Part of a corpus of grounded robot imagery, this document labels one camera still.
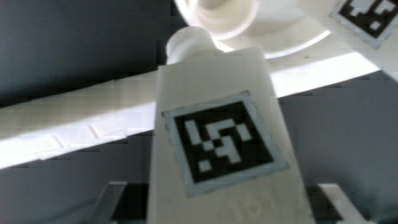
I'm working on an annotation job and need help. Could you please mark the white front border rail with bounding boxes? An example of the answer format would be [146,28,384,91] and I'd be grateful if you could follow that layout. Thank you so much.
[0,52,379,169]

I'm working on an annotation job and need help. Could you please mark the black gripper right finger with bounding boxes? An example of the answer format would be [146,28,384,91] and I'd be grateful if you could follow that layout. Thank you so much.
[320,183,376,224]

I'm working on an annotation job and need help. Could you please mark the white stool leg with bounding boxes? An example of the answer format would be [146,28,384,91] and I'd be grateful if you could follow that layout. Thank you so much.
[148,27,315,224]
[296,0,398,81]

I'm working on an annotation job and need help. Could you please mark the white round stool seat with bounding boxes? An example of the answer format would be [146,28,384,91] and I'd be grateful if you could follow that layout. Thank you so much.
[175,0,331,59]

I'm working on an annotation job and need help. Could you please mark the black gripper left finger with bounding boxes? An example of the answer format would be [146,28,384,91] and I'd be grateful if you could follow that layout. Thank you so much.
[79,181,127,224]

